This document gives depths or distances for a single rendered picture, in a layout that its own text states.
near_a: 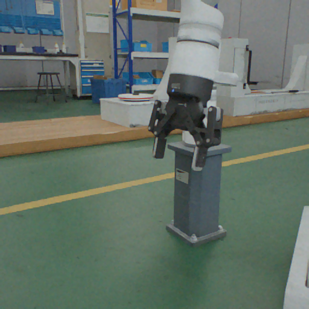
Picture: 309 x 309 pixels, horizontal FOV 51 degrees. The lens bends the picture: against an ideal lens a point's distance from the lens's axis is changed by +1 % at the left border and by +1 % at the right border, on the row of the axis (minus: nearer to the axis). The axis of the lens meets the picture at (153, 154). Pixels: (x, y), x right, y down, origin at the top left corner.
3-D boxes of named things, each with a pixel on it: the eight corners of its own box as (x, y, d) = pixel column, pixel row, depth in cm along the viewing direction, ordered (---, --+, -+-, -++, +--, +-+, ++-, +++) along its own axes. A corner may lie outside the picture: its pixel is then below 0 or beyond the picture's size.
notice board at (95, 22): (86, 32, 627) (85, 12, 618) (109, 33, 653) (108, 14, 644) (86, 31, 625) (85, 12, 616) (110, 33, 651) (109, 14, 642)
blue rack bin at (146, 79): (121, 84, 581) (121, 72, 575) (139, 83, 601) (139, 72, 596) (135, 85, 541) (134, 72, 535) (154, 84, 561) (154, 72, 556)
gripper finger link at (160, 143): (166, 139, 59) (163, 159, 59) (164, 138, 59) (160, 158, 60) (158, 137, 57) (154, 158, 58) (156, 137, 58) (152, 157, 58)
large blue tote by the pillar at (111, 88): (90, 102, 522) (89, 78, 512) (112, 101, 546) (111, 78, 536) (105, 105, 483) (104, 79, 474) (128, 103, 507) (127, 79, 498)
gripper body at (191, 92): (159, 69, 54) (149, 124, 55) (197, 69, 48) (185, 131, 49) (187, 78, 59) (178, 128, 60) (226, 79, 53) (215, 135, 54)
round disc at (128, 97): (112, 99, 283) (111, 93, 281) (142, 98, 299) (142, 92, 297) (128, 102, 258) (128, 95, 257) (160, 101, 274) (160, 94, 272)
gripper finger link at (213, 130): (207, 105, 49) (200, 143, 50) (217, 106, 48) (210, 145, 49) (218, 107, 51) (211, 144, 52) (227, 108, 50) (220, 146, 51)
